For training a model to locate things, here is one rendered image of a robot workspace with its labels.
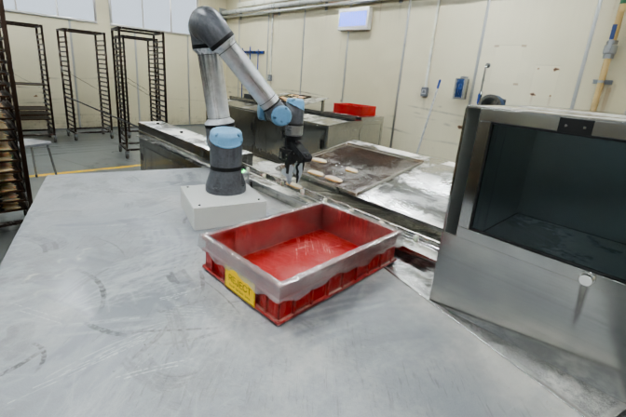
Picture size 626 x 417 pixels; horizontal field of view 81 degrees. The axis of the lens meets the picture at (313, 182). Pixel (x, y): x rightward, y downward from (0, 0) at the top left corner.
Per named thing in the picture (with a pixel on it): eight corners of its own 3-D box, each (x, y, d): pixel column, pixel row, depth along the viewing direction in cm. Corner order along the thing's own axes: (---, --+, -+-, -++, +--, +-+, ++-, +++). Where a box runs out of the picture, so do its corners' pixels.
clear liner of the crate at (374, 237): (196, 266, 97) (196, 233, 95) (320, 224, 131) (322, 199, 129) (277, 330, 75) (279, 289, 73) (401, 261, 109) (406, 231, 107)
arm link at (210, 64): (210, 162, 140) (185, 6, 123) (208, 154, 154) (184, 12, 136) (241, 157, 144) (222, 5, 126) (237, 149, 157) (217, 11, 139)
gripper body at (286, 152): (291, 159, 165) (292, 132, 162) (304, 163, 159) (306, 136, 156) (278, 161, 160) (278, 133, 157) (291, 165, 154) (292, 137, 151)
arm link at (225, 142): (210, 168, 129) (210, 130, 125) (208, 159, 141) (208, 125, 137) (244, 168, 133) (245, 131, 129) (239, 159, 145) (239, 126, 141)
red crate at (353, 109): (332, 112, 526) (333, 102, 523) (347, 111, 552) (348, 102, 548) (360, 116, 494) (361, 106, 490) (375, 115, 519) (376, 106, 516)
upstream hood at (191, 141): (138, 131, 272) (137, 120, 270) (162, 130, 284) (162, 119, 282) (223, 169, 186) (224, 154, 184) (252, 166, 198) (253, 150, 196)
